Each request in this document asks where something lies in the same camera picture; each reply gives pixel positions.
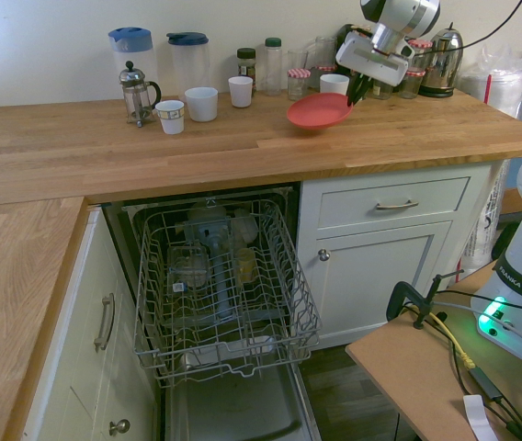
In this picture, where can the white cabinet drawer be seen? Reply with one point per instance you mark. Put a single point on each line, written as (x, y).
(440, 197)

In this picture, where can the clear pitcher light blue lid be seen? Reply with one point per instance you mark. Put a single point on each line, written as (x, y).
(134, 55)

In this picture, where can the large white mug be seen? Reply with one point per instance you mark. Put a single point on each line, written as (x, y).
(201, 105)

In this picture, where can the white ceramic bowl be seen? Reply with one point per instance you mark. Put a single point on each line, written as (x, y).
(333, 83)

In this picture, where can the glass french press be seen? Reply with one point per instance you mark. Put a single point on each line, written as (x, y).
(136, 96)

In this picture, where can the stainless electric kettle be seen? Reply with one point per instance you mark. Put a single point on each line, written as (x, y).
(445, 59)

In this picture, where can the white ribbed cup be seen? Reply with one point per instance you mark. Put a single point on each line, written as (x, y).
(241, 92)

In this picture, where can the red stick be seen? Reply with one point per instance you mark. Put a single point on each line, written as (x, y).
(488, 89)

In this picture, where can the clear pitcher dark blue lid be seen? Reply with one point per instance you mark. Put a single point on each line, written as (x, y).
(189, 64)

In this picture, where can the black metal clamp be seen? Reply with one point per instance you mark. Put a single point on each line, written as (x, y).
(399, 294)

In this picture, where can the tall drinking glass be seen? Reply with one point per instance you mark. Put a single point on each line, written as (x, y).
(325, 50)
(297, 59)

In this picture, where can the yellow drinking glass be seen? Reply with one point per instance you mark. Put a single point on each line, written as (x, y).
(246, 266)

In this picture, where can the red plastic plate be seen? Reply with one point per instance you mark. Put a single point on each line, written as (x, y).
(318, 112)

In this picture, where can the round metal cabinet knob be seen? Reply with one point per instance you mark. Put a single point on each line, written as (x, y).
(119, 427)

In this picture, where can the small patterned paper cup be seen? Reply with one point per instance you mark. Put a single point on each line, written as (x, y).
(170, 117)

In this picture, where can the coffee jar dark lid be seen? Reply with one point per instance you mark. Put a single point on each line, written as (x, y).
(246, 64)

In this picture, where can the glass jar red checked lid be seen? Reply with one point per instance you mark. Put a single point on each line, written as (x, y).
(321, 71)
(421, 53)
(411, 85)
(298, 85)

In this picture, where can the clear bottle green lid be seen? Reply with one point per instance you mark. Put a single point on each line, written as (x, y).
(272, 66)

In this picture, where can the clear plastic bag stack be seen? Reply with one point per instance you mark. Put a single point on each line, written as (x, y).
(504, 82)

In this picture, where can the stainless dishwasher door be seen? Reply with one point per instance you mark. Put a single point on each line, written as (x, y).
(238, 404)

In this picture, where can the clear glass jar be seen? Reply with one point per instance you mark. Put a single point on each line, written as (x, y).
(381, 91)

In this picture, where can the wrapped paper roll pack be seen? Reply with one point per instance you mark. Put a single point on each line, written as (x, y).
(484, 220)

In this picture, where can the cream cabinet front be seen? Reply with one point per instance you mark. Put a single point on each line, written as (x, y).
(77, 390)

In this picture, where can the round metal door knob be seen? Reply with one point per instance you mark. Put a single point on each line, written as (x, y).
(324, 255)

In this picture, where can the clear glass food container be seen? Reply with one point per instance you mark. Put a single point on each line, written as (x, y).
(187, 268)

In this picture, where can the white paper tag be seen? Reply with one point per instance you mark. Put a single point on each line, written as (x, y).
(477, 413)

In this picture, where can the white cabinet door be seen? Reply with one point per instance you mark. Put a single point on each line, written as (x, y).
(380, 285)

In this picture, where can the brown fibreboard robot table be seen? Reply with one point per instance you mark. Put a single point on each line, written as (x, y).
(408, 367)

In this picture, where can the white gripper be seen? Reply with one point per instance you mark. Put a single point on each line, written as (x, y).
(371, 62)

